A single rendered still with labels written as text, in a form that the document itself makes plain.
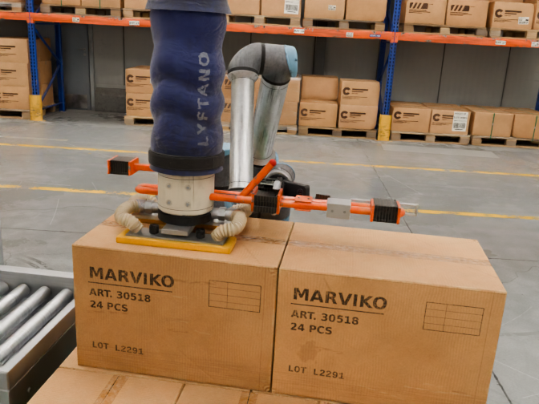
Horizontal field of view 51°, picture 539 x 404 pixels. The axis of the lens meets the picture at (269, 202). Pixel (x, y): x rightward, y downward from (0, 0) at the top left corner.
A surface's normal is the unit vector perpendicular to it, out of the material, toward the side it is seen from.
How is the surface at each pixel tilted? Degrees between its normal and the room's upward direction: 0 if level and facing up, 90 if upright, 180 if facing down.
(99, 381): 0
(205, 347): 90
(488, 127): 92
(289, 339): 90
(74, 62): 90
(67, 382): 0
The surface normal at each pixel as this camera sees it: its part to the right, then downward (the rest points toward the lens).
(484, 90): -0.04, 0.29
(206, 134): 0.69, -0.01
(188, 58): 0.27, 0.12
